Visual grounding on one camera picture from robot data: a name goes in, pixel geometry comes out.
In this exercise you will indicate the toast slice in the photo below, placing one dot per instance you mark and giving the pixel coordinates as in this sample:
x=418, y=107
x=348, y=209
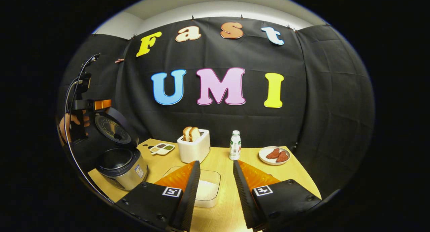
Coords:
x=185, y=134
x=195, y=134

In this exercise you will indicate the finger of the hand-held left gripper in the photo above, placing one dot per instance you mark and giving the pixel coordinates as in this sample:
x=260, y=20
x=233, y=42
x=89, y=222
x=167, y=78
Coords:
x=100, y=104

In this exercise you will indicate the white divided condiment dish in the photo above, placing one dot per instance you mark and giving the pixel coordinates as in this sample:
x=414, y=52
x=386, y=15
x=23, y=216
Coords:
x=161, y=148

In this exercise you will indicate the dark grey rice cooker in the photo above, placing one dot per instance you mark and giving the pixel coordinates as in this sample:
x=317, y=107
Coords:
x=124, y=171

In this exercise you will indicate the black backdrop cloth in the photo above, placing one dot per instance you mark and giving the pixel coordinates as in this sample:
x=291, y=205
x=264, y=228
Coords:
x=319, y=107

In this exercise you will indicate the white plate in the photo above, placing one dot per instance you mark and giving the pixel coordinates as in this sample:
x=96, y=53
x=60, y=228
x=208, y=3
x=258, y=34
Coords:
x=263, y=153

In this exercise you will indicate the red meat slice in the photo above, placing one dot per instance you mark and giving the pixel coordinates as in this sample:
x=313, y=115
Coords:
x=283, y=156
x=272, y=153

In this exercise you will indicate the white toaster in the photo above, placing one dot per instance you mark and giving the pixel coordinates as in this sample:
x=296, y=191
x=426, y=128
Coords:
x=193, y=151

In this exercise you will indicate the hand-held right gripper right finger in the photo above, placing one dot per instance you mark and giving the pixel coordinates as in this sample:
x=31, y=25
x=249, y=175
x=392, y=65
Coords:
x=243, y=198

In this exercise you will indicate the clear plastic container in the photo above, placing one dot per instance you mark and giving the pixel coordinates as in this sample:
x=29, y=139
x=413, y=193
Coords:
x=210, y=178

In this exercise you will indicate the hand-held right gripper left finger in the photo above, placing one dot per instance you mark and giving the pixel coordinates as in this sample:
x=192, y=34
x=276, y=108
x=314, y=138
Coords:
x=188, y=198

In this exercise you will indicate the white milk bottle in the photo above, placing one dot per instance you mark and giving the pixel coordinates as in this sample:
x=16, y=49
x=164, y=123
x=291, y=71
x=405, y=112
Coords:
x=235, y=148

